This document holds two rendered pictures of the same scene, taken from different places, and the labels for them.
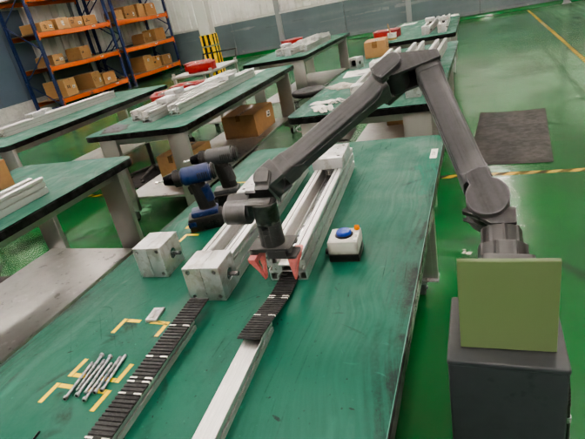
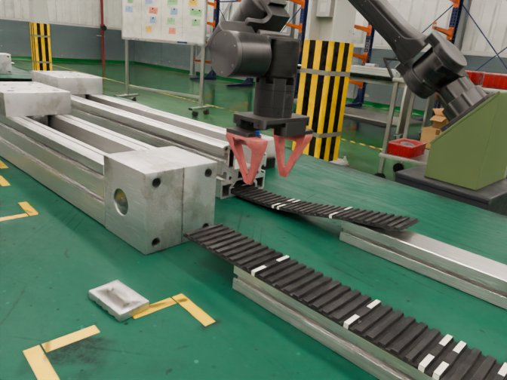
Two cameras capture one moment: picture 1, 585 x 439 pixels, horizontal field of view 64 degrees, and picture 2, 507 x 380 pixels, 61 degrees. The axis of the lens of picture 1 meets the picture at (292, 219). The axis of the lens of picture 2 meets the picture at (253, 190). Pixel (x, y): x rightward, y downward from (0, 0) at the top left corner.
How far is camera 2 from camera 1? 1.08 m
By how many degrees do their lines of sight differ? 63
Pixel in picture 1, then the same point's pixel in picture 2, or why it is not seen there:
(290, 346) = not seen: hidden behind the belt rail
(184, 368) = not seen: hidden behind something
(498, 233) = (468, 83)
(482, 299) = (497, 133)
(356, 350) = (447, 215)
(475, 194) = (448, 50)
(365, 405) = not seen: outside the picture
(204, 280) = (185, 196)
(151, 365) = (391, 327)
